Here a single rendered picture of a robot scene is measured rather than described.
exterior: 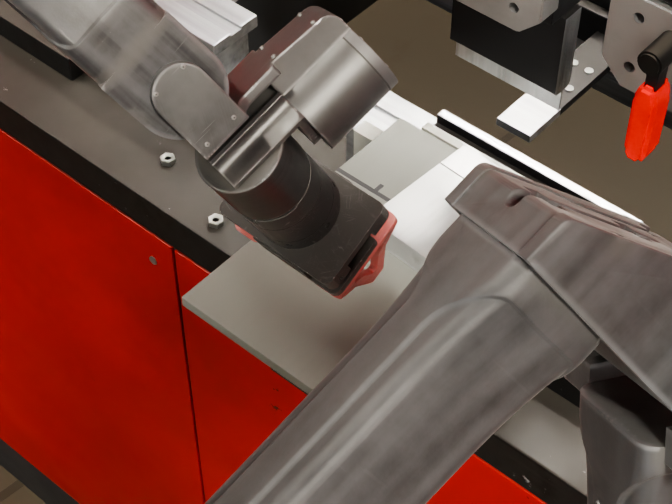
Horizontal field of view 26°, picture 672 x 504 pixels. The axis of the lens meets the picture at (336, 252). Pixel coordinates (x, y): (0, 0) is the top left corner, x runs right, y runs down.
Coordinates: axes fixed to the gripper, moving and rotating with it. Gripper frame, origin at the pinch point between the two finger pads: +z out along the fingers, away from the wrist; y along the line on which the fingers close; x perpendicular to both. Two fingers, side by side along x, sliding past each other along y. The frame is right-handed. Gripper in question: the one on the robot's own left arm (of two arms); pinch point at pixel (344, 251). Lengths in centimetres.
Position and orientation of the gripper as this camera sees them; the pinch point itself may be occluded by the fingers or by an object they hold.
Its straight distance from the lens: 104.2
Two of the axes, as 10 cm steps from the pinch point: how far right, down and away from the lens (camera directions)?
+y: -7.4, -5.0, 4.5
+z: 3.3, 3.1, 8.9
